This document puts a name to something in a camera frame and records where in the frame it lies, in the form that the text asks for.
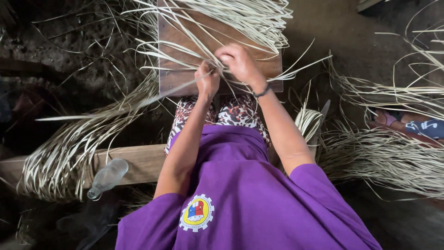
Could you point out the clear plastic bottle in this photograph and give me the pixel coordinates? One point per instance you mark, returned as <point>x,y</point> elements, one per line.
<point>108,176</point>

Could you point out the bundle of interwoven palm strips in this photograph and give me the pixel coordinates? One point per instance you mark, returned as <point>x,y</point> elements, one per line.
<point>242,17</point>

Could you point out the long single palm strip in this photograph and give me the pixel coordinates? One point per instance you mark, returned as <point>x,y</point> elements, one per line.
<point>131,102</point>

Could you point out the person's left hand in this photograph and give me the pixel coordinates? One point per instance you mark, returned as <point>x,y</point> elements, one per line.
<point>207,83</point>

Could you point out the spread heap of palm strips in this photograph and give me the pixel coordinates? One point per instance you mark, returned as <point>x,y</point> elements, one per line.
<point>385,156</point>

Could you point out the person's right fingers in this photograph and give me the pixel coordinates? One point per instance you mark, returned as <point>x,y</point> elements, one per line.
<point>224,55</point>

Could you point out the purple shirt with round emblem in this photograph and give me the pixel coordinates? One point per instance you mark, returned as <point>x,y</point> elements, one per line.
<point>242,201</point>

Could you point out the small coil of palm strips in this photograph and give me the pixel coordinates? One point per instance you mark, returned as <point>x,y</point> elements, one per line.
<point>307,123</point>

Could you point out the knife with metal blade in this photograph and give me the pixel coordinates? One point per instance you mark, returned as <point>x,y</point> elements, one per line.
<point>321,121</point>

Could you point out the black plastic bag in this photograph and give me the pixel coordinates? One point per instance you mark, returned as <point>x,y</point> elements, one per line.
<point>91,222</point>

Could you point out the brown wooden board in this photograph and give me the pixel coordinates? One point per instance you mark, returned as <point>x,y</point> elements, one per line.
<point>180,34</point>

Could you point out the brown white patterned trousers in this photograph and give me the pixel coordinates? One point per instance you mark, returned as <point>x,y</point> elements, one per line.
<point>239,111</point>

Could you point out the large heap of palm strips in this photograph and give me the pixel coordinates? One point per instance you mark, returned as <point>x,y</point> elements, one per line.
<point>79,145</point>

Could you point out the wooden bench beam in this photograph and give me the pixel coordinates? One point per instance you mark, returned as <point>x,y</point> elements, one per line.
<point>142,163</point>

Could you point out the person's right hand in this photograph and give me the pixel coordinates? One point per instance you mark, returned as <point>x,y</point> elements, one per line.
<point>242,66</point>

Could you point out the person's left fingers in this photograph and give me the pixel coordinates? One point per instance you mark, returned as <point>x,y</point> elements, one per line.
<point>205,67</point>

